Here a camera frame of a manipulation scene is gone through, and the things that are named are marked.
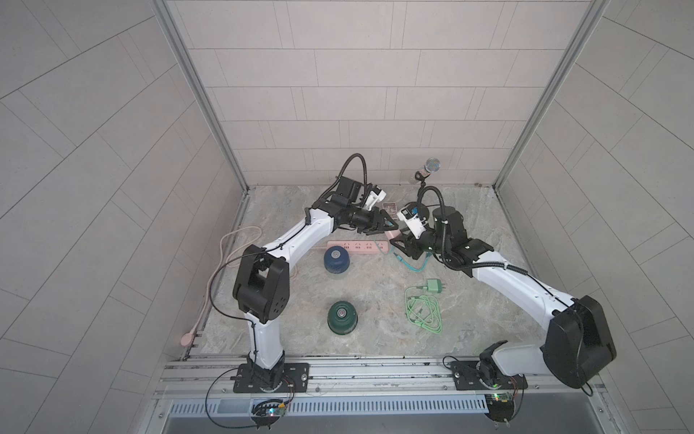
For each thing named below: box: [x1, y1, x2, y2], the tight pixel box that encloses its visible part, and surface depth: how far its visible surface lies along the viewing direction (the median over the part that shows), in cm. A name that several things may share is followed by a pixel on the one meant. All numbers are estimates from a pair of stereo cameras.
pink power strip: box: [326, 240, 390, 255], surface depth 96 cm
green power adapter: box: [426, 278, 447, 294], surface depth 88 cm
